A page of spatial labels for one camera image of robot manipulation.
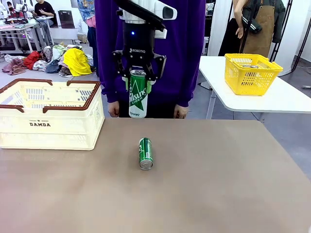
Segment black Robotiq left gripper body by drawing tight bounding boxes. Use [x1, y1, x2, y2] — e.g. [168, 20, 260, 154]
[122, 21, 156, 67]

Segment tall green cider can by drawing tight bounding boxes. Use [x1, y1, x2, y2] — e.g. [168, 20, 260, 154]
[128, 69, 149, 119]

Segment short green soda can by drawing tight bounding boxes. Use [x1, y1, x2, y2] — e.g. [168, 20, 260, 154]
[138, 137, 154, 170]

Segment person's left purple forearm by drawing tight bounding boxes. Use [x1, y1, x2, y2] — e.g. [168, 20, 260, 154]
[174, 55, 202, 110]

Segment person's right purple forearm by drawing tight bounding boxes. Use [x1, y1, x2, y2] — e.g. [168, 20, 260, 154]
[100, 60, 121, 105]

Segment yellow plastic basket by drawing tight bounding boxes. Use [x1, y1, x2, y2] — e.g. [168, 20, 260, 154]
[224, 53, 284, 97]

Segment cream folding shopping basket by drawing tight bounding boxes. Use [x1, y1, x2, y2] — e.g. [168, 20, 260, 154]
[0, 79, 105, 151]

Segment person's right hand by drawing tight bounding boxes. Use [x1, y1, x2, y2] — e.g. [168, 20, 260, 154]
[108, 101, 121, 117]

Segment person's left hand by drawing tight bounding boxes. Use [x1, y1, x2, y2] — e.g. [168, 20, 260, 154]
[174, 104, 189, 119]

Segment person in purple hoodie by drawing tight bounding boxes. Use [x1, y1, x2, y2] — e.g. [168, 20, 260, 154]
[94, 0, 207, 119]

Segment yellow garment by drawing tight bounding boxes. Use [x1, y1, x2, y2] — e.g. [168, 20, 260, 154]
[63, 48, 93, 77]

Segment person in blue patterned shirt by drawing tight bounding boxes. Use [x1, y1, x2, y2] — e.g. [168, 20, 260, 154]
[77, 0, 98, 71]

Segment white table leg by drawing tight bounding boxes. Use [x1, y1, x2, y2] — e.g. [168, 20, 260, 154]
[206, 89, 218, 119]

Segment mixed clothes pile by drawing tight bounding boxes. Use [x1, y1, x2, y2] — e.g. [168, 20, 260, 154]
[1, 45, 94, 77]

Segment red garment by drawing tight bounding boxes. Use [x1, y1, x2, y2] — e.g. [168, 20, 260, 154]
[23, 50, 42, 70]

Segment seated person in black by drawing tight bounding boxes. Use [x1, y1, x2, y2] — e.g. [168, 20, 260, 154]
[33, 0, 55, 26]

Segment mauve patterned cloth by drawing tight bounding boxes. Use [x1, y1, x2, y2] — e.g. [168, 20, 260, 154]
[1, 58, 26, 76]

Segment grey metal work table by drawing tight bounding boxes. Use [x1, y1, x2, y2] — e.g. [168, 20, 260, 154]
[0, 23, 51, 53]

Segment person in brown apron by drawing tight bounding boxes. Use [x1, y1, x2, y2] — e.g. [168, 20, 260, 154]
[233, 0, 286, 58]

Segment white side table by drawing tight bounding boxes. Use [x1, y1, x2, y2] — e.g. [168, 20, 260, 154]
[198, 55, 311, 115]

